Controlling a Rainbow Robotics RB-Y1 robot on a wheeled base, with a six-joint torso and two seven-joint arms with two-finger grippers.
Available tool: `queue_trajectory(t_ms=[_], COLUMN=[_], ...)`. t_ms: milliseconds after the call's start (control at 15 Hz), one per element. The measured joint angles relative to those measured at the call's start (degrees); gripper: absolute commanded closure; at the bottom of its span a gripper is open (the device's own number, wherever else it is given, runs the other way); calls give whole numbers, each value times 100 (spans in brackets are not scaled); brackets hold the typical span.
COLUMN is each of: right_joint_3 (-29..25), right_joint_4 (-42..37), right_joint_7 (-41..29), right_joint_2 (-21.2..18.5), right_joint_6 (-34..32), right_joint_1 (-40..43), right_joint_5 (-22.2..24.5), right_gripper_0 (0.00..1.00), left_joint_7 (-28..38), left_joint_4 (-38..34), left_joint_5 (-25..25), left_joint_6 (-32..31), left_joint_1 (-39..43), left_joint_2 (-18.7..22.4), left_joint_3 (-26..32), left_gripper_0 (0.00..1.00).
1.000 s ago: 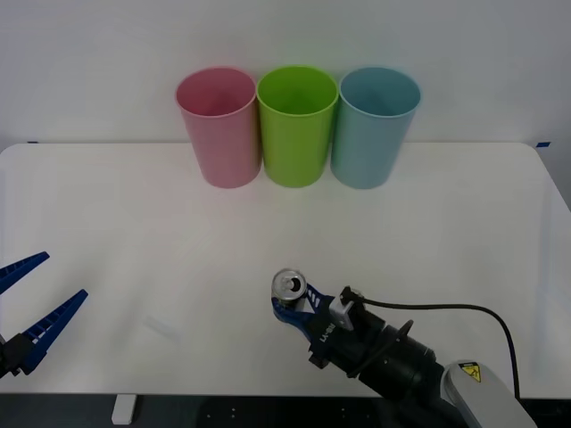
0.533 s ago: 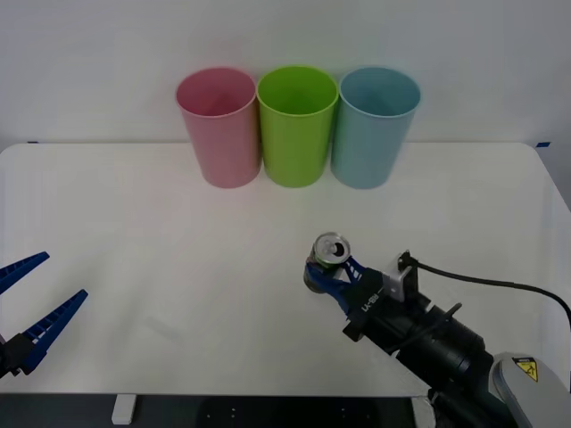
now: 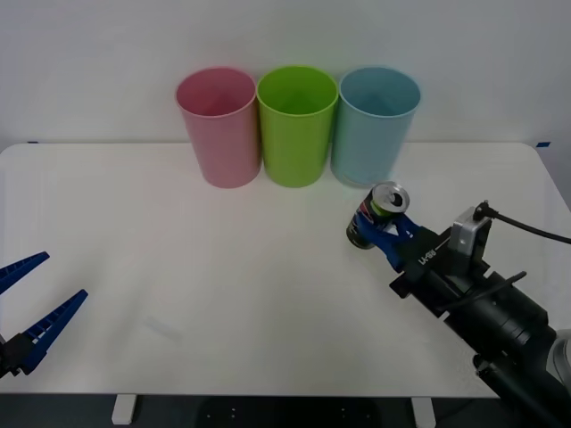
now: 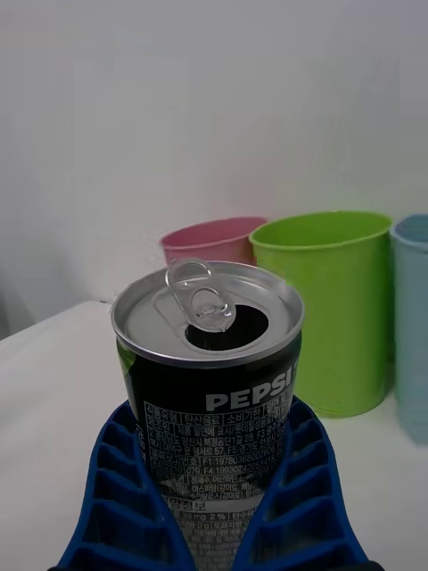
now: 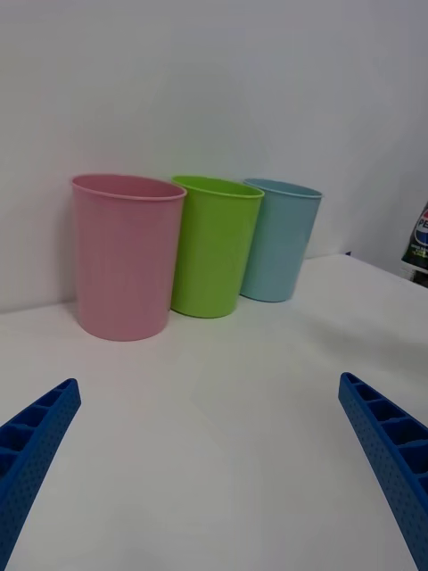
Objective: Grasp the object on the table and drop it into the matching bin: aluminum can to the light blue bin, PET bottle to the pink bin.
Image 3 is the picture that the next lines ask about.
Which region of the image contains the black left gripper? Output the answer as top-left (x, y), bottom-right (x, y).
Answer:
top-left (0, 251), bottom-right (89, 380)

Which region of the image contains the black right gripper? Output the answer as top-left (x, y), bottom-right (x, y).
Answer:
top-left (355, 214), bottom-right (492, 317)

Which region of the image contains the dark drink can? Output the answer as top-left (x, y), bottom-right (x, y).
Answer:
top-left (346, 181), bottom-right (411, 251)

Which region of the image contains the pale blue plastic bin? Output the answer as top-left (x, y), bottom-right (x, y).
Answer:
top-left (330, 66), bottom-right (422, 190)

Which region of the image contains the white table leg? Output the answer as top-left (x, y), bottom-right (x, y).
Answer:
top-left (111, 394), bottom-right (137, 424)
top-left (410, 398), bottom-right (436, 428)

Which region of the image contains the yellow-green plastic bin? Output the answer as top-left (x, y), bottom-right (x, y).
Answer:
top-left (255, 64), bottom-right (339, 188)

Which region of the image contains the pink plastic bin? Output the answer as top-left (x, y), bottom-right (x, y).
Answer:
top-left (174, 66), bottom-right (262, 190)

